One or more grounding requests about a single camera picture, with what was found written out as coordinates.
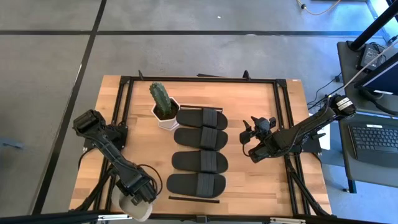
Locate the dark laptop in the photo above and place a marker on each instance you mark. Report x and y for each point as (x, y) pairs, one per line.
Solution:
(376, 140)

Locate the grey desk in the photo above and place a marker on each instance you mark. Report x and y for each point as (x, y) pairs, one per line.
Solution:
(345, 71)

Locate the white hexagonal plant pot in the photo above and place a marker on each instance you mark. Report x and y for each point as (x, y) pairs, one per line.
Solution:
(166, 124)

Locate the green cactus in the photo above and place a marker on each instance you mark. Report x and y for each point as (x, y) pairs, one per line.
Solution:
(160, 99)

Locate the dark computer monitor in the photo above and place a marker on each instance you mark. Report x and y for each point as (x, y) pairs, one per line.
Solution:
(385, 79)

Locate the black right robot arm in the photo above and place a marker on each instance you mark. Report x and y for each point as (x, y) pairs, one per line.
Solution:
(295, 133)

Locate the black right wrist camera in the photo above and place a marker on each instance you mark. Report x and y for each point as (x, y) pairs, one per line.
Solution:
(264, 124)

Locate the black stand pole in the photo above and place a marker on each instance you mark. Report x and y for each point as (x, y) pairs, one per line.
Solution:
(373, 26)

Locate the beige slide sandal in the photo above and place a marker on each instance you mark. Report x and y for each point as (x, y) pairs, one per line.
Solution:
(136, 213)

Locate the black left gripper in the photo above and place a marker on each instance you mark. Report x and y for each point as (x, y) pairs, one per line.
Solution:
(136, 188)

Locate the black aluminium table frame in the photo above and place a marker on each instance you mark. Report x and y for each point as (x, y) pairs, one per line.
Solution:
(202, 79)

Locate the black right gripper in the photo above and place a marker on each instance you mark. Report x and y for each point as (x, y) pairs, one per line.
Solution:
(262, 137)

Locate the black slide sandal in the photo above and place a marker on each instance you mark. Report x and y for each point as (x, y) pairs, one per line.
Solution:
(186, 161)
(192, 118)
(189, 138)
(183, 185)

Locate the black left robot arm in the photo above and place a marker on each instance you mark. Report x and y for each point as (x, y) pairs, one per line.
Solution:
(112, 152)

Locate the black power adapter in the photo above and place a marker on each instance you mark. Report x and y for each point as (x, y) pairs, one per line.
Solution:
(368, 54)

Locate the thin white rod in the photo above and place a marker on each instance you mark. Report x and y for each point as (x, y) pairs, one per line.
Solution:
(373, 62)

